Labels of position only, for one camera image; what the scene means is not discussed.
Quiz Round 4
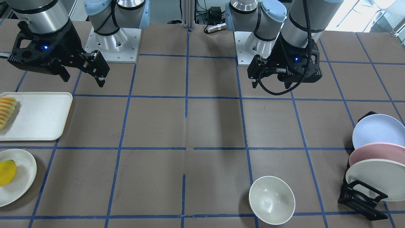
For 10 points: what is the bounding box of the aluminium frame post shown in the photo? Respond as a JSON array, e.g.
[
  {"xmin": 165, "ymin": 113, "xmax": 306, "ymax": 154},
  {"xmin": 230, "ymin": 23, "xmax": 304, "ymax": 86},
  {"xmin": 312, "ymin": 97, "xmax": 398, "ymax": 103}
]
[{"xmin": 180, "ymin": 0, "xmax": 196, "ymax": 30}]

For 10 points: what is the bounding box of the white ceramic bowl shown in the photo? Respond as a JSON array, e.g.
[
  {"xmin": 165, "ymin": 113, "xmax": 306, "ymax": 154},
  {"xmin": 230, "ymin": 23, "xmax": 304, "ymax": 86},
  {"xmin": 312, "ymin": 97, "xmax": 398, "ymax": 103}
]
[{"xmin": 248, "ymin": 176, "xmax": 296, "ymax": 225}]

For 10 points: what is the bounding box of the sliced yellow pineapple toy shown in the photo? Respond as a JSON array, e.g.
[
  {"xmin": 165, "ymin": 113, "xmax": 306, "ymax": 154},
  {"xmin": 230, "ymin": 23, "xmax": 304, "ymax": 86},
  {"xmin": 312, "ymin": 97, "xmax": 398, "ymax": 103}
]
[{"xmin": 0, "ymin": 96, "xmax": 17, "ymax": 131}]

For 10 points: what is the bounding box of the yellow lemon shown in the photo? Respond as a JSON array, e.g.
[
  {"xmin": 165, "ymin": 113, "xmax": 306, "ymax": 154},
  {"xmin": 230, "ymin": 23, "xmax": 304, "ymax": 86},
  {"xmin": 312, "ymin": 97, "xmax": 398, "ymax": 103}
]
[{"xmin": 0, "ymin": 159, "xmax": 17, "ymax": 187}]

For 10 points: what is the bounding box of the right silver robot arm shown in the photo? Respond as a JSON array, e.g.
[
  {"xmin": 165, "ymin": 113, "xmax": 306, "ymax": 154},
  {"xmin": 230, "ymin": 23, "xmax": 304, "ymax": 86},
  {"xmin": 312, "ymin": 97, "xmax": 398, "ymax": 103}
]
[{"xmin": 5, "ymin": 0, "xmax": 150, "ymax": 87}]

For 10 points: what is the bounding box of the black dish rack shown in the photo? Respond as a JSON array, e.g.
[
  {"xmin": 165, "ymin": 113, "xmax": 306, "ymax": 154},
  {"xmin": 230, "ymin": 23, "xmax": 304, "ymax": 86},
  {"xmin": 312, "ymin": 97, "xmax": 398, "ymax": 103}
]
[{"xmin": 337, "ymin": 111, "xmax": 389, "ymax": 221}]

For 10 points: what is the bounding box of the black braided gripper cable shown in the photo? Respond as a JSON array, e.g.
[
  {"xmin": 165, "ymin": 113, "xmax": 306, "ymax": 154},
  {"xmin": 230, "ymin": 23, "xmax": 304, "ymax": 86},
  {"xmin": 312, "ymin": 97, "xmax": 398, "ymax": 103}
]
[{"xmin": 257, "ymin": 0, "xmax": 317, "ymax": 96}]

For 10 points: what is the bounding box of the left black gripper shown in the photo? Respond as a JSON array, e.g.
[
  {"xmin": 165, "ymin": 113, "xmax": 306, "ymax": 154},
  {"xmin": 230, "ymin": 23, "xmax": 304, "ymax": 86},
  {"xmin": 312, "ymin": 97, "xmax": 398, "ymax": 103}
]
[{"xmin": 247, "ymin": 35, "xmax": 323, "ymax": 89}]

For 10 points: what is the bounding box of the lavender plate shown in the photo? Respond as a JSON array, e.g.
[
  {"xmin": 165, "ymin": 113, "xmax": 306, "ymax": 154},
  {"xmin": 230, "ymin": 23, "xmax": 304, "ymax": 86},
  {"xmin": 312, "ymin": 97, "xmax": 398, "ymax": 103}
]
[{"xmin": 352, "ymin": 114, "xmax": 405, "ymax": 149}]

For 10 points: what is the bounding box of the cream round plate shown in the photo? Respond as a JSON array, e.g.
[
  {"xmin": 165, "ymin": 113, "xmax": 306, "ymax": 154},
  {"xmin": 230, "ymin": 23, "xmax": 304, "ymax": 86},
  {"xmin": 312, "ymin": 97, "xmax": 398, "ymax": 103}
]
[{"xmin": 0, "ymin": 149, "xmax": 37, "ymax": 207}]

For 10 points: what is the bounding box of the pink plate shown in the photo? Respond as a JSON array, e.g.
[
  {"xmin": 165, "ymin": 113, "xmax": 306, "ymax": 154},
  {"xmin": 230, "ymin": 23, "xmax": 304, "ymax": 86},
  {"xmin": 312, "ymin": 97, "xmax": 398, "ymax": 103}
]
[{"xmin": 349, "ymin": 142, "xmax": 405, "ymax": 166}]

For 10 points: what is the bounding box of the cream rectangular tray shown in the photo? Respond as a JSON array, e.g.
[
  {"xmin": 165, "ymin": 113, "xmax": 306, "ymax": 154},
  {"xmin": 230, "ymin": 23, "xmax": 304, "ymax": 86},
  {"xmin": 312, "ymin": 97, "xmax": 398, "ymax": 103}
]
[{"xmin": 0, "ymin": 92, "xmax": 73, "ymax": 141}]

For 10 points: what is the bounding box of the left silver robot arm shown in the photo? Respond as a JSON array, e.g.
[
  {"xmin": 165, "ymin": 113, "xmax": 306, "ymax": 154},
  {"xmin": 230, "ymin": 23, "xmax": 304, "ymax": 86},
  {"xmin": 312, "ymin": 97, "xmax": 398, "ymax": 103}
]
[{"xmin": 225, "ymin": 0, "xmax": 343, "ymax": 96}]

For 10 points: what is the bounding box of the cream plate in rack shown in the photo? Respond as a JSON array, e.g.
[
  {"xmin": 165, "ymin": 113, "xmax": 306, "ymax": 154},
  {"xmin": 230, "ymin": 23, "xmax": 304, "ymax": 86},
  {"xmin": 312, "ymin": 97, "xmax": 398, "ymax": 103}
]
[{"xmin": 345, "ymin": 159, "xmax": 405, "ymax": 201}]

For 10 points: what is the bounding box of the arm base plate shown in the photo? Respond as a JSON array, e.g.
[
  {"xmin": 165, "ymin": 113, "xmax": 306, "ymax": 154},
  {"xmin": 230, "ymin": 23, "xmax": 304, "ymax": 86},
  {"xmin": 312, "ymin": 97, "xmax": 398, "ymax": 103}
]
[
  {"xmin": 84, "ymin": 28, "xmax": 142, "ymax": 63},
  {"xmin": 234, "ymin": 31, "xmax": 276, "ymax": 67}
]

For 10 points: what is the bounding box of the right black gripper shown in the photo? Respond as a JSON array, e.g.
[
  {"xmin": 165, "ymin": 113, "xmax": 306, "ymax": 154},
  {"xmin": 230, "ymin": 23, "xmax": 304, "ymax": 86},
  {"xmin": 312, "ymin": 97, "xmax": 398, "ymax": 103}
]
[{"xmin": 7, "ymin": 22, "xmax": 110, "ymax": 88}]

